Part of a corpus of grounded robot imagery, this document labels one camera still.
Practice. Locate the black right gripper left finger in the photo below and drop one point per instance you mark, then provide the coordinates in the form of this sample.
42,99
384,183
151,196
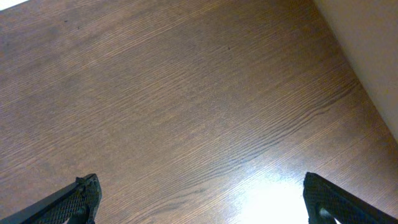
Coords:
75,203

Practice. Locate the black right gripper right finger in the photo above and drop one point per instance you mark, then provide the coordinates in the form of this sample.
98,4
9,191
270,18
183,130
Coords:
329,203

